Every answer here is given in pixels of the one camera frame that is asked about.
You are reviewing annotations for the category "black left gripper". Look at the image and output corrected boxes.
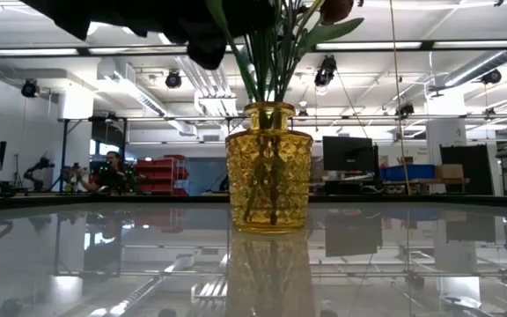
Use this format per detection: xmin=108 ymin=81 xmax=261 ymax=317
xmin=19 ymin=0 xmax=277 ymax=71

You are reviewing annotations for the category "yellow textured glass vase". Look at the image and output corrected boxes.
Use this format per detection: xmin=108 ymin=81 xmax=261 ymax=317
xmin=225 ymin=101 xmax=314 ymax=235

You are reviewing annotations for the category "red storage bin shelf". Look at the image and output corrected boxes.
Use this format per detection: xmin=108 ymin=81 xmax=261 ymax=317
xmin=133 ymin=153 xmax=190 ymax=197

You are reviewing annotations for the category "person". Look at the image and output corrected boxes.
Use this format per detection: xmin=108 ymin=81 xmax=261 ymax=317
xmin=78 ymin=150 xmax=128 ymax=195

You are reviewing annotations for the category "long ceiling light strip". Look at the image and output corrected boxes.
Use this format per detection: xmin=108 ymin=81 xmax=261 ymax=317
xmin=315 ymin=41 xmax=423 ymax=51
xmin=0 ymin=48 xmax=80 ymax=57
xmin=433 ymin=40 xmax=507 ymax=49

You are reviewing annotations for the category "black metal gantry stand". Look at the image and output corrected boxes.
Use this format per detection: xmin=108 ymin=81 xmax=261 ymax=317
xmin=57 ymin=115 xmax=128 ymax=195

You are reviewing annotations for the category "black monitor on stand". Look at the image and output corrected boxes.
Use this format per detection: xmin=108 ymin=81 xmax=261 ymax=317
xmin=322 ymin=135 xmax=380 ymax=182

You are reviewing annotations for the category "blue plastic bin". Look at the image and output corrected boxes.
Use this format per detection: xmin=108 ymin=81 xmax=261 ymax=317
xmin=379 ymin=164 xmax=436 ymax=182

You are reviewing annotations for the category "brown cardboard box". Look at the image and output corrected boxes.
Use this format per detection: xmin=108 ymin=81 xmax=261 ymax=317
xmin=434 ymin=163 xmax=465 ymax=180

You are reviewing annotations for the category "black upright panel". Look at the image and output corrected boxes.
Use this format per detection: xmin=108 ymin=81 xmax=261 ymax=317
xmin=439 ymin=144 xmax=495 ymax=195

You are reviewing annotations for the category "black ceiling camera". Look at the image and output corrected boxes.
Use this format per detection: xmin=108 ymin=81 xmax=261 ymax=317
xmin=165 ymin=69 xmax=184 ymax=90
xmin=313 ymin=54 xmax=338 ymax=87
xmin=395 ymin=102 xmax=415 ymax=119
xmin=20 ymin=77 xmax=41 ymax=100
xmin=481 ymin=69 xmax=503 ymax=85

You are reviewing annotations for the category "black table edge frame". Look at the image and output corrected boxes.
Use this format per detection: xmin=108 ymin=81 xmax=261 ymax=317
xmin=0 ymin=192 xmax=507 ymax=213

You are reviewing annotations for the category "thin hanging cord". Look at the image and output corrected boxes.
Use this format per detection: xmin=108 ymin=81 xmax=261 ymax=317
xmin=388 ymin=0 xmax=412 ymax=195

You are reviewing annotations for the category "silver ceiling duct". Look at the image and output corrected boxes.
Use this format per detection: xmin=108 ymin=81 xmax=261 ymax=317
xmin=429 ymin=49 xmax=507 ymax=93

